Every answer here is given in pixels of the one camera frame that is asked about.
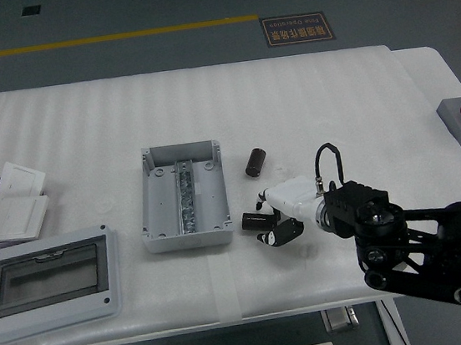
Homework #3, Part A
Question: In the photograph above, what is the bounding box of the white switch panel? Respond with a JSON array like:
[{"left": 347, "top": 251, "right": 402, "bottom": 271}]
[{"left": 0, "top": 192, "right": 55, "bottom": 246}]

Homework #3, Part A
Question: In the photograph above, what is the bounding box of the open grey junction box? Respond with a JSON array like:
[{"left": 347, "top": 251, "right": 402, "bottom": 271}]
[{"left": 131, "top": 137, "right": 237, "bottom": 256}]

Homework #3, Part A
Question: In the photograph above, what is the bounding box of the white foam mat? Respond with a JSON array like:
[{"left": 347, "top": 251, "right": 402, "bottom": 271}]
[{"left": 0, "top": 34, "right": 461, "bottom": 345}]

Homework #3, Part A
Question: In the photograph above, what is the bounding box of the metal mounting rail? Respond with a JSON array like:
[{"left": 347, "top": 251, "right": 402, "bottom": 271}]
[{"left": 169, "top": 159, "right": 202, "bottom": 236}]

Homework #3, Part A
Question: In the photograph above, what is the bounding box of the silver metal bracket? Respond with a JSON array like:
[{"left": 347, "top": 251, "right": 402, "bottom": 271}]
[{"left": 320, "top": 304, "right": 361, "bottom": 335}]

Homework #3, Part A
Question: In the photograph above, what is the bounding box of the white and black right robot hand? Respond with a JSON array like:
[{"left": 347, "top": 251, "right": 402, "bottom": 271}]
[{"left": 249, "top": 173, "right": 324, "bottom": 251}]

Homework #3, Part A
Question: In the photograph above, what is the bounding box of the grey lid with clear window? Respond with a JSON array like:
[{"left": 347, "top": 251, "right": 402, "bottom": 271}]
[{"left": 0, "top": 223, "right": 129, "bottom": 345}]

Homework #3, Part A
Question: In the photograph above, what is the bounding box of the white table leg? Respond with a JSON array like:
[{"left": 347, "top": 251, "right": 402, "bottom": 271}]
[{"left": 375, "top": 296, "right": 413, "bottom": 345}]

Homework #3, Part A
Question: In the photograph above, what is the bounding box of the dark brown cylindrical battery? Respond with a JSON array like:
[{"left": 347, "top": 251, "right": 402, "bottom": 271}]
[
  {"left": 241, "top": 207, "right": 280, "bottom": 233},
  {"left": 241, "top": 145, "right": 270, "bottom": 179}
]

